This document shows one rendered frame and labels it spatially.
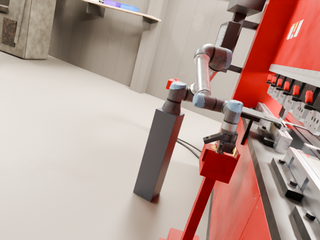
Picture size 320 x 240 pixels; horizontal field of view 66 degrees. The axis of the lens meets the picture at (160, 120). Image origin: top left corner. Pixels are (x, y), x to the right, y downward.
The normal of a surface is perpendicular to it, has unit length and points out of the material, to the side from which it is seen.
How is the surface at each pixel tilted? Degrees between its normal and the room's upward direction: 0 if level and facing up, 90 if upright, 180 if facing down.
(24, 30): 90
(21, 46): 90
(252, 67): 90
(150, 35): 90
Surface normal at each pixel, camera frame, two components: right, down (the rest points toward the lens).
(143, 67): -0.45, 0.16
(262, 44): -0.25, 0.24
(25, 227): 0.26, -0.92
